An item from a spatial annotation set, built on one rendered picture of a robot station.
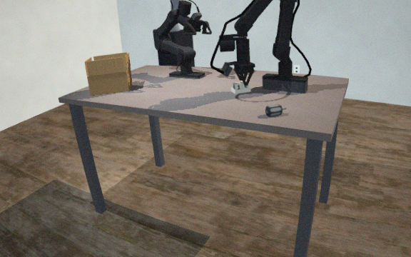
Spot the brown cardboard box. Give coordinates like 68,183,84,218
85,52,133,96

